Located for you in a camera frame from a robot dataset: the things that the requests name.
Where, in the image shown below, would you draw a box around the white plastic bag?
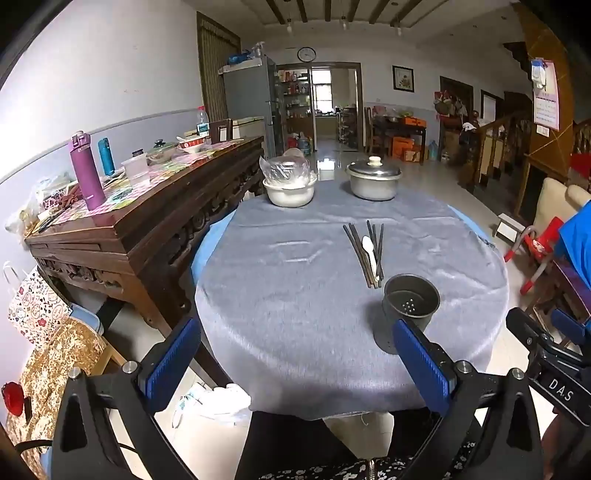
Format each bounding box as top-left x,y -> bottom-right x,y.
173,383 -> 252,428

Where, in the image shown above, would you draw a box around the teal water bottle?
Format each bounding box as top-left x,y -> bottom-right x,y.
97,137 -> 116,177

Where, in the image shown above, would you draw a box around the printed tote bag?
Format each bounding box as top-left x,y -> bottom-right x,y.
2,263 -> 72,347

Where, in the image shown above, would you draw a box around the aluminium pot with lid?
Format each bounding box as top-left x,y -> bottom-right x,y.
346,156 -> 402,201

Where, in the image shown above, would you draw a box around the pink wall calendar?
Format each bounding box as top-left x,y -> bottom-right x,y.
531,58 -> 560,131

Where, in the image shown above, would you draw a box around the dark wooden chair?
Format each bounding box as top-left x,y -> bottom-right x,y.
210,119 -> 233,144

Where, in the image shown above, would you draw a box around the carved dark wooden sideboard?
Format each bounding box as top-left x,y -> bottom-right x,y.
25,136 -> 266,352

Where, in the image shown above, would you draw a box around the bunch of dark chopsticks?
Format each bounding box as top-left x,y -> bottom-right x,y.
343,220 -> 385,289

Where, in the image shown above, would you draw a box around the dark wooden side table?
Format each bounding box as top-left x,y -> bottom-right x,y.
369,114 -> 428,163

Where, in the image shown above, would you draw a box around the black floral garment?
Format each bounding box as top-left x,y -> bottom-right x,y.
295,438 -> 476,480

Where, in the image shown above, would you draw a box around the beige sofa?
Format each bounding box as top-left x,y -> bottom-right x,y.
531,178 -> 591,232

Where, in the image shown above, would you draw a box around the person's black pants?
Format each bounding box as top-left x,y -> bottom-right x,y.
242,408 -> 444,480

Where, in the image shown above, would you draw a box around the blue tablecloth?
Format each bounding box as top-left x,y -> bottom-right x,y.
191,205 -> 491,296

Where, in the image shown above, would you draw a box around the orange cardboard boxes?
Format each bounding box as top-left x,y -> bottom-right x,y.
392,136 -> 423,162

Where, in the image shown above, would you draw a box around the checkered sideboard cover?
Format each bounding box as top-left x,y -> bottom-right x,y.
34,138 -> 245,227

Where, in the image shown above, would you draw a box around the black perforated utensil holder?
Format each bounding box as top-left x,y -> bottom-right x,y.
382,274 -> 440,354

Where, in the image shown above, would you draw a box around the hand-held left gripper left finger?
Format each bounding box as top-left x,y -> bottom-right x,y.
51,318 -> 202,480

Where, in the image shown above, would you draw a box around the grey refrigerator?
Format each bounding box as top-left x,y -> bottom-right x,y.
223,56 -> 279,158

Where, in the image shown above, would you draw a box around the red plastic chair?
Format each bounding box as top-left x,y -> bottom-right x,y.
504,217 -> 566,296

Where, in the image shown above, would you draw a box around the grey tablecloth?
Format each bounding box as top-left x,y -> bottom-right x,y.
195,181 -> 509,421

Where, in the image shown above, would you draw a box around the person's right forearm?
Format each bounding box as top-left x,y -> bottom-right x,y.
542,413 -> 591,480

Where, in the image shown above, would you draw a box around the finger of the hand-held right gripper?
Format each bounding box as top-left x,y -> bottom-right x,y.
551,308 -> 591,344
506,308 -> 583,365

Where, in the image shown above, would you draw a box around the wooden stair railing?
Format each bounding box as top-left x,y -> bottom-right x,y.
462,111 -> 532,195

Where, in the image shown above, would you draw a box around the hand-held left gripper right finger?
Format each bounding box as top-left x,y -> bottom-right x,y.
392,318 -> 543,480

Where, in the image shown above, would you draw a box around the small red object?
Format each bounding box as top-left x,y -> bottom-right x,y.
1,382 -> 25,418

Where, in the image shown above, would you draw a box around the framed wall picture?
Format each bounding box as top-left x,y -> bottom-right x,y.
392,65 -> 415,92

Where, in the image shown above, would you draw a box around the blue garment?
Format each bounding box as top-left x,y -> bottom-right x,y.
554,210 -> 591,278

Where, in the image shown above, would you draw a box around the purple water bottle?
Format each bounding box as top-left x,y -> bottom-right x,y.
69,131 -> 108,210

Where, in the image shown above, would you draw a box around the gold floral cloth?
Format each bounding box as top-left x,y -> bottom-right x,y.
4,318 -> 109,462

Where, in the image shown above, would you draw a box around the green bowl with glass lid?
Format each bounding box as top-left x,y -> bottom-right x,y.
148,138 -> 179,165

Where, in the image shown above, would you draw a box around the white chest freezer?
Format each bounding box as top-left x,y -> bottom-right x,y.
231,116 -> 266,139

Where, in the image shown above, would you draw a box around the white plastic spoon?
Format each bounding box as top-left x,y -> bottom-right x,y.
362,236 -> 382,282

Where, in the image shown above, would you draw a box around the white step stool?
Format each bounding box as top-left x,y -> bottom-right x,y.
492,213 -> 527,243

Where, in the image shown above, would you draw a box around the clear plastic cup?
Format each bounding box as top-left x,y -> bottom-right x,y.
121,154 -> 151,188

